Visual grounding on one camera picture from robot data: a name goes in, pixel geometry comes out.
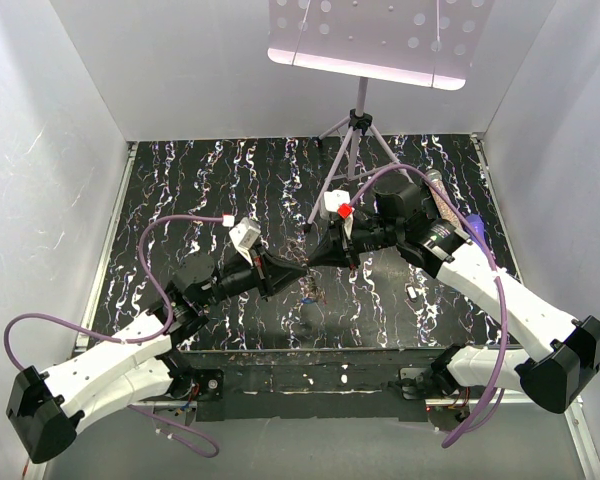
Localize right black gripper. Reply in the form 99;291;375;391
305;217;402;271

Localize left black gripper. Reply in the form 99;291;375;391
197;240;308;309

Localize large toothed keyring disc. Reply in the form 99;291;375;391
287;239;326;304

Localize white black key fob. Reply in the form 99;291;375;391
406;285;418;302

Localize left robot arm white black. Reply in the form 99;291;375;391
6;245;307;464

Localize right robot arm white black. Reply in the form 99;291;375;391
308;175;600;414

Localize glitter toy microphone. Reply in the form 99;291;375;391
426;169;462;228

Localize lilac music stand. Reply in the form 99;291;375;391
266;0;496;234

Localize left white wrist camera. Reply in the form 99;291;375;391
221;214;261;266

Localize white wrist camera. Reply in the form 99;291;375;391
221;214;261;266
319;190;354;238

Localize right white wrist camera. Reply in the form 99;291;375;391
319;190;354;238

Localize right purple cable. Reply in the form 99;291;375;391
349;163;511;449

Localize black front rail base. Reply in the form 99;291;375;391
150;347;444;422

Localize aluminium frame rail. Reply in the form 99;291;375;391
28;393;600;479

